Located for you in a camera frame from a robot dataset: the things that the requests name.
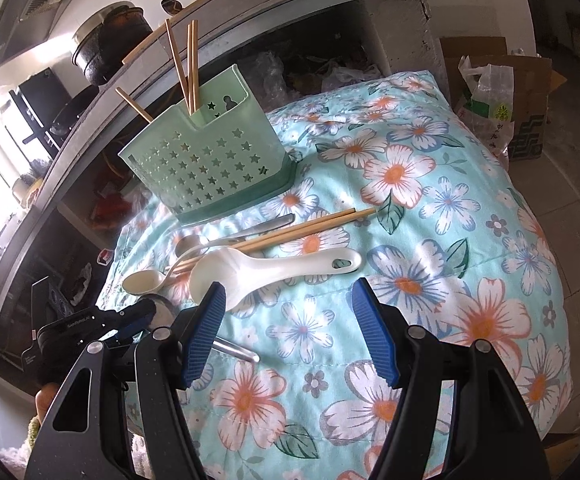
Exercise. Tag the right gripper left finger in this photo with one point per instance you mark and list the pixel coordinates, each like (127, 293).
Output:
(170, 359)

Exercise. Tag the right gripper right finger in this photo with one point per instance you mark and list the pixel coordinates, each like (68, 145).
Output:
(414, 362)

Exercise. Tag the cream plastic spoon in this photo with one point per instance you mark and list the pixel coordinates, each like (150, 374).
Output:
(150, 281)

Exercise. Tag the white rice paddle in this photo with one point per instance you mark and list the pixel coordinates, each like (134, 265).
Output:
(241, 274)

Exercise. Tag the stainless steel spoon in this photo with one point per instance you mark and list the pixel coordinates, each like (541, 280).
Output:
(191, 245)

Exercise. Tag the wooden chopstick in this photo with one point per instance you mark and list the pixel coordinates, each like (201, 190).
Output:
(134, 105)
(285, 235)
(182, 78)
(189, 65)
(273, 237)
(194, 24)

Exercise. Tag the steel spoon under gripper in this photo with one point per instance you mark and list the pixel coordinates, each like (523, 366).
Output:
(234, 350)

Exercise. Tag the floral turquoise quilt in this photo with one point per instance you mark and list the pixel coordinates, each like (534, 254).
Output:
(453, 246)

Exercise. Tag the green star-holed utensil holder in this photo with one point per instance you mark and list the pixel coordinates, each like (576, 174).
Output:
(216, 161)

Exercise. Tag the black wok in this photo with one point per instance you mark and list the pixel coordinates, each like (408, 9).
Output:
(73, 110)

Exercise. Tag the clear plastic bag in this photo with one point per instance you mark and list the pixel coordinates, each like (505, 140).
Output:
(486, 106)

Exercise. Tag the large black cooking pot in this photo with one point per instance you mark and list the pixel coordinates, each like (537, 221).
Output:
(106, 37)

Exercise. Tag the cardboard box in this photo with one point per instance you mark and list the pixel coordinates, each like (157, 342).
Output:
(534, 81)

